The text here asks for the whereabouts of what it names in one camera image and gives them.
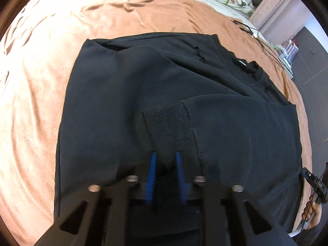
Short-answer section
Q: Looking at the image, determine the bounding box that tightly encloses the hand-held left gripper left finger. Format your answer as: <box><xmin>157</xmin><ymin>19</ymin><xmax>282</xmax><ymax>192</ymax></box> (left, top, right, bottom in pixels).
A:
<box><xmin>33</xmin><ymin>151</ymin><xmax>157</xmax><ymax>246</ymax></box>

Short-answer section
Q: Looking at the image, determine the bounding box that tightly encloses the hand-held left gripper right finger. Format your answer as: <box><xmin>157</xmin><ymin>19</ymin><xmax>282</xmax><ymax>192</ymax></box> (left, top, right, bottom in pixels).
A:
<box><xmin>174</xmin><ymin>152</ymin><xmax>295</xmax><ymax>246</ymax></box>

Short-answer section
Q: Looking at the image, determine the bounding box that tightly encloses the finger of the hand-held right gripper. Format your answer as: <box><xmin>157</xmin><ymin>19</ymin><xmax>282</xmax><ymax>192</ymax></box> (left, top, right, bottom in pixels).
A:
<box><xmin>299</xmin><ymin>168</ymin><xmax>312</xmax><ymax>182</ymax></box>

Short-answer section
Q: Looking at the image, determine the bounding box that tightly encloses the black long-sleeve shirt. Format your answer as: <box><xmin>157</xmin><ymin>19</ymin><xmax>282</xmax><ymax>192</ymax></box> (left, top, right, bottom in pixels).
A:
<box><xmin>55</xmin><ymin>32</ymin><xmax>304</xmax><ymax>239</ymax></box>

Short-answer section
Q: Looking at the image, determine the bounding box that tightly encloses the person's right hand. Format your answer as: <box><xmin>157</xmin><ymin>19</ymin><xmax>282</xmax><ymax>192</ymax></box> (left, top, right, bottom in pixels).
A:
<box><xmin>301</xmin><ymin>201</ymin><xmax>323</xmax><ymax>230</ymax></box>

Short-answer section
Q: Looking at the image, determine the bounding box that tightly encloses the white bedside table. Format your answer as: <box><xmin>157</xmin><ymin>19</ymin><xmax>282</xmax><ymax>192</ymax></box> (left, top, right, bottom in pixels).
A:
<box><xmin>278</xmin><ymin>54</ymin><xmax>295</xmax><ymax>79</ymax></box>

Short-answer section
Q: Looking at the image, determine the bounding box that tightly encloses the pink and white bag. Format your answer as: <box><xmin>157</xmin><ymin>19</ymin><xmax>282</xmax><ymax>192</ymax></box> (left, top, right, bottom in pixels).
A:
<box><xmin>283</xmin><ymin>38</ymin><xmax>299</xmax><ymax>57</ymax></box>

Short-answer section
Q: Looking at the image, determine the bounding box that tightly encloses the brown bed blanket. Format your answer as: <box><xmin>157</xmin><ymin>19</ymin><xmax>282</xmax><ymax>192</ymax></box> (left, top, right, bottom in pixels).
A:
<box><xmin>0</xmin><ymin>0</ymin><xmax>313</xmax><ymax>244</ymax></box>

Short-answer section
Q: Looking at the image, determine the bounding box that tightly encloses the pink curtain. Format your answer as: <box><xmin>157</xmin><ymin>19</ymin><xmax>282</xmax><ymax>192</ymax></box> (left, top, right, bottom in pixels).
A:
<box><xmin>250</xmin><ymin>0</ymin><xmax>310</xmax><ymax>41</ymax></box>

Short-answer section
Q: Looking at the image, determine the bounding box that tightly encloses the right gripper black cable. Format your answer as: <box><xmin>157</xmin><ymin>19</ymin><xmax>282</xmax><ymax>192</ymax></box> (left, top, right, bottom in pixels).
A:
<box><xmin>297</xmin><ymin>162</ymin><xmax>328</xmax><ymax>236</ymax></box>

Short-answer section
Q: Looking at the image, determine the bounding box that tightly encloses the black cord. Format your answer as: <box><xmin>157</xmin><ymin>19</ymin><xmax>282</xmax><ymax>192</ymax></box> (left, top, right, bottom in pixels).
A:
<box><xmin>232</xmin><ymin>19</ymin><xmax>285</xmax><ymax>69</ymax></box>

